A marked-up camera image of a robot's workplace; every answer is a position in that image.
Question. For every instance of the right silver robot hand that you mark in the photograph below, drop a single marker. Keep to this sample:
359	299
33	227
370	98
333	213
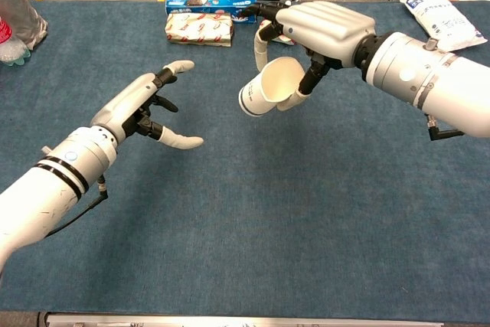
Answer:
325	24

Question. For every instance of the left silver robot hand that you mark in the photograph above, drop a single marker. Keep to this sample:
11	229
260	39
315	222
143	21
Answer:
126	103

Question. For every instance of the white paper cup blue stripe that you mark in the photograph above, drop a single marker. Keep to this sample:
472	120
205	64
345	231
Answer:
260	93

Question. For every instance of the red white snack bag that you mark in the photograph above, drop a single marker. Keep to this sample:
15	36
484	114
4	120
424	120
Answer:
285	40

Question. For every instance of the cream snack pack red print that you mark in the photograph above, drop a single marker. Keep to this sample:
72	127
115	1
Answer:
199	29

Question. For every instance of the white bag blue print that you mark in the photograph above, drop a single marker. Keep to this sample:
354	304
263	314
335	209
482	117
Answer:
444	17

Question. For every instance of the clear bottle red label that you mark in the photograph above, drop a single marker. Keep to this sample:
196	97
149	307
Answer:
9	51

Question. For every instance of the clear crumpled plastic bottle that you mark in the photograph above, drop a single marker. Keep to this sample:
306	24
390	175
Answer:
23	13

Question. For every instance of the blue felt table cloth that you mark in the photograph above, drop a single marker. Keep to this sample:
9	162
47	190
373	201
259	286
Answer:
229	208

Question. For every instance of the silver metal table rail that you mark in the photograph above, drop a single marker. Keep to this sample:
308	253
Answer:
229	321

